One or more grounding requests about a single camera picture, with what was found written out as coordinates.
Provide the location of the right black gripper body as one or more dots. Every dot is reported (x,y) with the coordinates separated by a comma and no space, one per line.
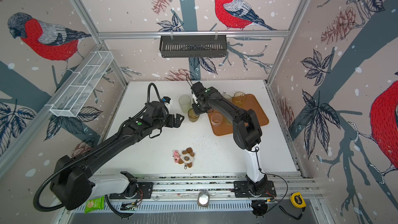
(199,108)

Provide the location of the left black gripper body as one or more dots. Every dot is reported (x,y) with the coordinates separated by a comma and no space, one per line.
(170,120)

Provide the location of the pink textured glass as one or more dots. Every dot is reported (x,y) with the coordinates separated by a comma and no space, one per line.
(216,119)

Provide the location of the pale green textured glass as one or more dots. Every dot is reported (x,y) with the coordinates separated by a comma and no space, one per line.
(228,97)

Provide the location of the yellow clear glass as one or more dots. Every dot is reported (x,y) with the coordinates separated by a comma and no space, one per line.
(239,98)

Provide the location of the bright green clear glass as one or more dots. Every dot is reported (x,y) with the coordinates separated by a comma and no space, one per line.
(228,121)

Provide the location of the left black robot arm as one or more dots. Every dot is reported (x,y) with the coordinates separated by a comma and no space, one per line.
(74,182)

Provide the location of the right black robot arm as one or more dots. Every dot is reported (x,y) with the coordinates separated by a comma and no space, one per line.
(246,130)

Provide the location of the short brown textured glass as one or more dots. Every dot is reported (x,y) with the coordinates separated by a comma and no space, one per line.
(193,117)

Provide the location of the tall pale green glass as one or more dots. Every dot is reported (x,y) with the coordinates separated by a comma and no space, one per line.
(185,103)

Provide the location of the pink small toy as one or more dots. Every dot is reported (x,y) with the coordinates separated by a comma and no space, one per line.
(176,156)

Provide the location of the silver round knob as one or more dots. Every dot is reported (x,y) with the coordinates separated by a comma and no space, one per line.
(203,199)

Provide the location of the green snack packet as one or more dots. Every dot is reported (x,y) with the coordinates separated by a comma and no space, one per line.
(95,204)

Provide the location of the yellow tape measure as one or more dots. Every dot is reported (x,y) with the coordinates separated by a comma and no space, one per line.
(297,200)

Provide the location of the brown flower plush keychain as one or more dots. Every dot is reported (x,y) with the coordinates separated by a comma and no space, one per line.
(187,158)

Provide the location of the black hanging wire basket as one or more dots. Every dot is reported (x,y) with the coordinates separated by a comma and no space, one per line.
(193,46)

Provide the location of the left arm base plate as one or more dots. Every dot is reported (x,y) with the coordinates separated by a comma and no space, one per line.
(139,190)

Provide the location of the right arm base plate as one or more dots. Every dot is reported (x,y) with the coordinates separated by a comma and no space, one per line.
(248,189)

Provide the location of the white mesh wall shelf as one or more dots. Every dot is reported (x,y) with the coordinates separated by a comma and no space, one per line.
(74,97)

